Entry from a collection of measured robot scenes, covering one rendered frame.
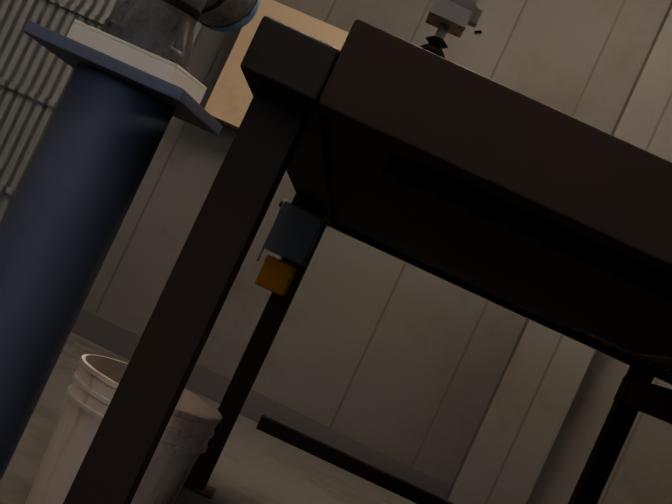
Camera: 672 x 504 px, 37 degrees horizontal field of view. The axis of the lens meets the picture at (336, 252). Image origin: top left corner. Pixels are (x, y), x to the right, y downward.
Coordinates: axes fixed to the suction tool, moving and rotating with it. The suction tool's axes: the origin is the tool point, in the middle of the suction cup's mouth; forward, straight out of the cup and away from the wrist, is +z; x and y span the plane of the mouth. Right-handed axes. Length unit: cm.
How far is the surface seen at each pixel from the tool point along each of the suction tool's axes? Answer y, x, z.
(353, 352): 286, -27, 79
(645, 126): 266, -98, -62
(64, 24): 311, 159, -2
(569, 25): 291, -54, -94
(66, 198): -10, 42, 46
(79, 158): -9, 43, 39
